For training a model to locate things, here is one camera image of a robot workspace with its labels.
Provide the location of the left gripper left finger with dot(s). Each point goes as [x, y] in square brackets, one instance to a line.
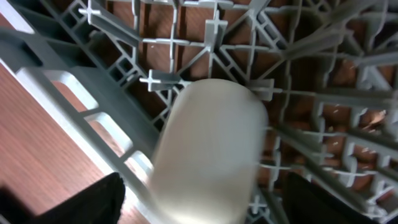
[100, 203]

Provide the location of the white cup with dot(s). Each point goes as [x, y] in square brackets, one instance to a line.
[207, 157]

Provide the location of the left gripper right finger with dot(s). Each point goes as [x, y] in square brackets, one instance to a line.
[307, 203]

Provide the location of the grey dishwasher rack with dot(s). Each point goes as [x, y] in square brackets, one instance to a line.
[325, 70]

